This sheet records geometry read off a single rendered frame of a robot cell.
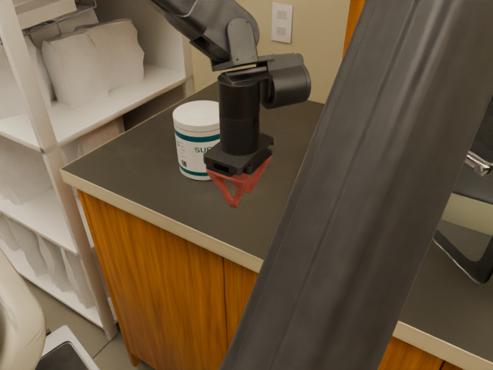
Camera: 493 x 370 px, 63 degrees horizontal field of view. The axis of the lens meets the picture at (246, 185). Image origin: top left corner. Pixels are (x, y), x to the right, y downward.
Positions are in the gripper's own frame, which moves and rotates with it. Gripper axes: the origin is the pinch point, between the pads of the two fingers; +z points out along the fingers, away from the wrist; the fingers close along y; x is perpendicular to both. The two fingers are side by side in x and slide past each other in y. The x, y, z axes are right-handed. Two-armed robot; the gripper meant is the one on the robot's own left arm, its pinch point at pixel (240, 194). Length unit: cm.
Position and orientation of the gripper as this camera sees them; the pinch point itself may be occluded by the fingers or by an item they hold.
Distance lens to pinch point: 64.6
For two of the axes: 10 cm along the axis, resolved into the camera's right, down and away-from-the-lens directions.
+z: 0.0, 8.1, 5.9
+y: 5.1, -5.1, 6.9
